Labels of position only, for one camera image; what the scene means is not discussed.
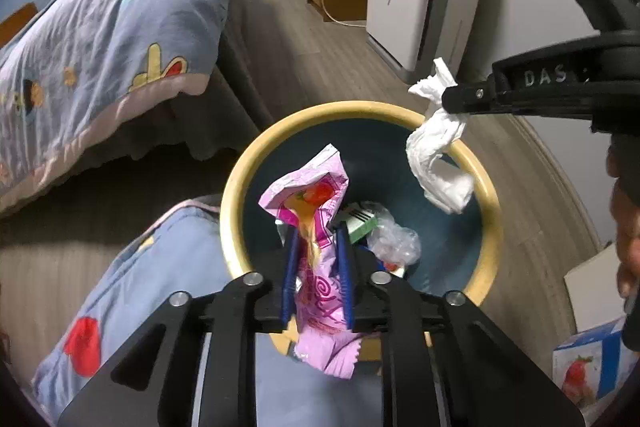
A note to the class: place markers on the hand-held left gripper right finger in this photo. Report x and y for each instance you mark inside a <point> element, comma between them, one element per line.
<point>345,287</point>

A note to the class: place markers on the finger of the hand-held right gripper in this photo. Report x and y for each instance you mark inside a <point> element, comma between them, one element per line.
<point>470,96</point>

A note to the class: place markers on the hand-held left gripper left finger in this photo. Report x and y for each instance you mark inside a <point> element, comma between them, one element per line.
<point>288,287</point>

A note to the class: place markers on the pink snack wrapper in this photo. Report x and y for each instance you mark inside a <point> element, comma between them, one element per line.
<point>320,307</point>

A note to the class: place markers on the green white small box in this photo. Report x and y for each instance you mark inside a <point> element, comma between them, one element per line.
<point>364,222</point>

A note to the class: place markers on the clear plastic wrapper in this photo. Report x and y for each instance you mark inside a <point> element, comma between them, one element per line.
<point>397,239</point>

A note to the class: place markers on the white tissue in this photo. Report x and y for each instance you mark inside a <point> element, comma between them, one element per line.
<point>440,177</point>

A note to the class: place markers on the teal bucket yellow rim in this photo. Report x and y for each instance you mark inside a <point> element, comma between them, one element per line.
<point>450,247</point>

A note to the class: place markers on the person's right hand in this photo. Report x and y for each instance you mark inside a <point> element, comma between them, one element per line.
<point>627,237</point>

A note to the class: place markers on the bed with cartoon duvet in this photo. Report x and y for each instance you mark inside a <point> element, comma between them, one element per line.
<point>235,97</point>

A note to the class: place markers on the white cardboard sheet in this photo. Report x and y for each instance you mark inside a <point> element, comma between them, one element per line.
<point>595,287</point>

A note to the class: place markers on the blue white carton box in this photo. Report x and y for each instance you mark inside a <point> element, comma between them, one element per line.
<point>580,357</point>

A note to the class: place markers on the bed with blue quilt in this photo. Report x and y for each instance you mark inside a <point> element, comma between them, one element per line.
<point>110,47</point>

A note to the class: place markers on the wooden bed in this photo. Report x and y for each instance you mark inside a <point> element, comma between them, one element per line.
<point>17,24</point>

